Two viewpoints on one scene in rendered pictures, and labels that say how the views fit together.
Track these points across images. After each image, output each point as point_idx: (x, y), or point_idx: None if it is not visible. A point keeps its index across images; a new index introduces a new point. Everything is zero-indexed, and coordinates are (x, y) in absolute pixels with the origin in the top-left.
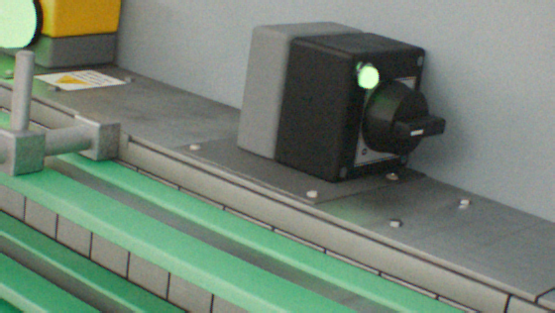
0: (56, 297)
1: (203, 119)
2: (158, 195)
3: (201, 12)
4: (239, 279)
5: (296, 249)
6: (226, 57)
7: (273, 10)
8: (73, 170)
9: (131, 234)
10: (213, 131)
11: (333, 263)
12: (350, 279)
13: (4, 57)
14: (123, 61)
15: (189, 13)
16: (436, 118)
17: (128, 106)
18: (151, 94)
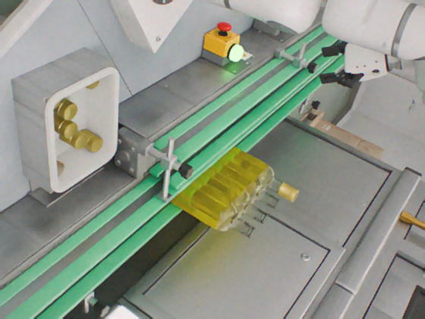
0: (294, 81)
1: (256, 39)
2: (294, 50)
3: (233, 20)
4: (324, 45)
5: (305, 39)
6: (237, 26)
7: None
8: (288, 60)
9: (316, 53)
10: (264, 38)
11: (309, 36)
12: (314, 36)
13: (230, 64)
14: None
15: (231, 22)
16: None
17: (256, 47)
18: (241, 44)
